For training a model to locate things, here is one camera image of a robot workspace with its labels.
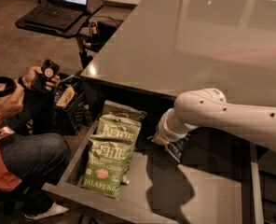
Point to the person's right hand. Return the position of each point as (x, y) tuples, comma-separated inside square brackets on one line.
[(12, 104)]

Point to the lower grey drawers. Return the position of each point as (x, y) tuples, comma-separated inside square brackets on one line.
[(267, 174)]

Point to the front green jalapeno chip bag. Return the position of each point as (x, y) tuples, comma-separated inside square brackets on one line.
[(107, 162)]

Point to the open grey top drawer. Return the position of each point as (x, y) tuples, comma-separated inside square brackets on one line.
[(213, 184)]

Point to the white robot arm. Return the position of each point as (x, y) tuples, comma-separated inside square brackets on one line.
[(209, 108)]

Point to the rear green chip bag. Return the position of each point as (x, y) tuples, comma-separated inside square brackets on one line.
[(123, 111)]

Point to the black smartphone with ring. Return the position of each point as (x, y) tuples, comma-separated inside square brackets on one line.
[(49, 70)]

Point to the middle green chip bag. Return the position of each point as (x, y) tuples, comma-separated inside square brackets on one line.
[(114, 126)]

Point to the tan snack bag in crate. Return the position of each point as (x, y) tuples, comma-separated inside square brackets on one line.
[(65, 97)]

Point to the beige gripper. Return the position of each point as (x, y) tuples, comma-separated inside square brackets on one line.
[(166, 129)]

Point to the black laptop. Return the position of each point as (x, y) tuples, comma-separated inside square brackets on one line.
[(58, 14)]

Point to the black handheld controller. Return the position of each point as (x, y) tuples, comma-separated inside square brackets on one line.
[(8, 86)]

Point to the black laptop stand table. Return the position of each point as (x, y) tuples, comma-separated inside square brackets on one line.
[(74, 31)]

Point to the person's left hand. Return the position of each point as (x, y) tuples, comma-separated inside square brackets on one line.
[(32, 72)]

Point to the black plastic crate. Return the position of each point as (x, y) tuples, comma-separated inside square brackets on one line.
[(70, 113)]

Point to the white sneaker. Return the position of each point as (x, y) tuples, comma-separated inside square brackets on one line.
[(54, 210)]

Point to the dark blue vinegar chip bag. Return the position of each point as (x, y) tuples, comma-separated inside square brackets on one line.
[(176, 149)]

